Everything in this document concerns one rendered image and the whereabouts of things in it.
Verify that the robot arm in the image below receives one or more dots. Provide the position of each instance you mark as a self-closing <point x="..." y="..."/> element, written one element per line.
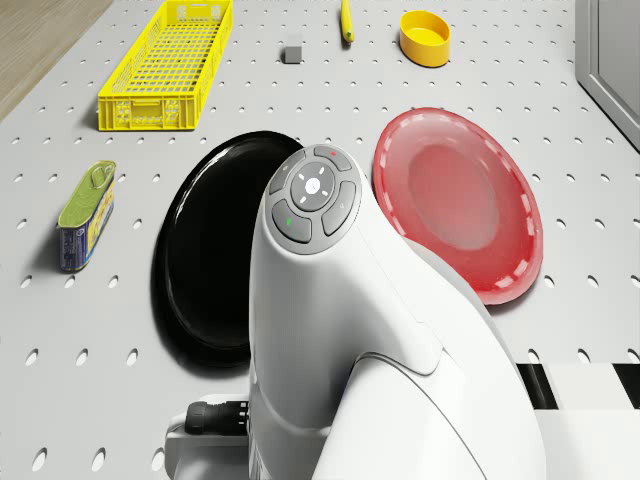
<point x="350" y="325"/>

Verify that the yellow basket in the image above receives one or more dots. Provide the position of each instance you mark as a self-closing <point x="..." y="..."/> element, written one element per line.
<point x="150" y="112"/>

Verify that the yellow bowl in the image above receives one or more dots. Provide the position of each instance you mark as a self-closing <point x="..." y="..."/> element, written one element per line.
<point x="425" y="47"/>

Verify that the red plate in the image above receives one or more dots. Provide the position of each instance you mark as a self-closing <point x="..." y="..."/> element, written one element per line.
<point x="460" y="210"/>

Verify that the grey cube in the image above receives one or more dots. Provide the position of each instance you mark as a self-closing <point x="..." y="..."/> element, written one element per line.
<point x="293" y="55"/>

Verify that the black plate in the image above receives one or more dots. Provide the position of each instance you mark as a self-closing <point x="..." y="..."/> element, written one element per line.
<point x="210" y="250"/>

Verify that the banana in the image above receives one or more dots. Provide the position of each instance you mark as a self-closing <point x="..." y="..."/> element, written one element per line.
<point x="346" y="22"/>

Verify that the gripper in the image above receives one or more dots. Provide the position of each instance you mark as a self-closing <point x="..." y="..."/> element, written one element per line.
<point x="210" y="450"/>

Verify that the flat-sided can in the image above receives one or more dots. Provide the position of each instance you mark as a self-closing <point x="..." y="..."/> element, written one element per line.
<point x="82" y="210"/>

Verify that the white cabinet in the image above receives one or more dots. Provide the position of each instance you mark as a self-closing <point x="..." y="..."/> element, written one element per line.
<point x="615" y="60"/>

